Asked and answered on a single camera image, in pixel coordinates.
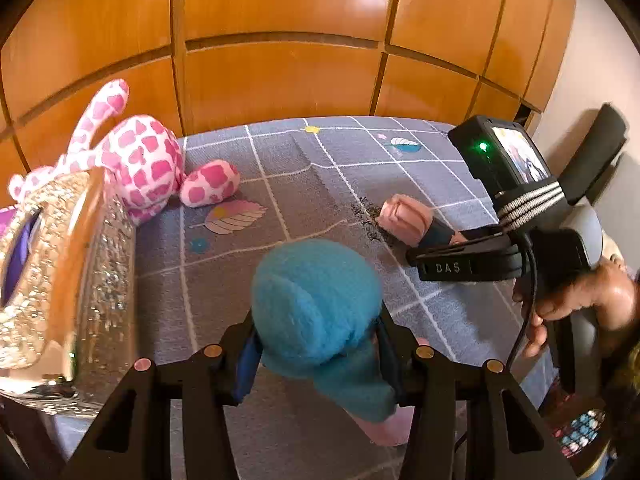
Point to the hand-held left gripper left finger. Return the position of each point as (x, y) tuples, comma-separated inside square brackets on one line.
[(245, 365)]

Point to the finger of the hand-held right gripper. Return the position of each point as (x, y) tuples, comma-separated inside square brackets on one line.
[(477, 237)]

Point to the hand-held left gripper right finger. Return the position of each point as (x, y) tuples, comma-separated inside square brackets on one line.
[(392, 370)]

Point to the pink fuzzy sock blue toe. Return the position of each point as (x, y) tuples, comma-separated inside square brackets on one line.
[(310, 300), (405, 217)]

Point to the person's right hand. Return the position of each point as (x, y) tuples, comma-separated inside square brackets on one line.
[(575, 300)]

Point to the black padded chair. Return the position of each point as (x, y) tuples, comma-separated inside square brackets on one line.
[(600, 145)]

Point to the ornate gold tissue box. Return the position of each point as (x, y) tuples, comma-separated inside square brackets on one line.
[(107, 280)]

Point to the grey plaid bedsheet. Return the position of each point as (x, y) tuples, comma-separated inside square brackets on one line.
[(300, 185)]

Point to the person's patterned clothing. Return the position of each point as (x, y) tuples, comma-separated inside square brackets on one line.
[(580, 430)]

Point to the pink spotted plush toy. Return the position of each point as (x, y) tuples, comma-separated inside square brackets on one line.
[(145, 160)]

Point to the wooden wardrobe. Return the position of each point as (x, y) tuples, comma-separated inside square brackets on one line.
[(280, 85)]

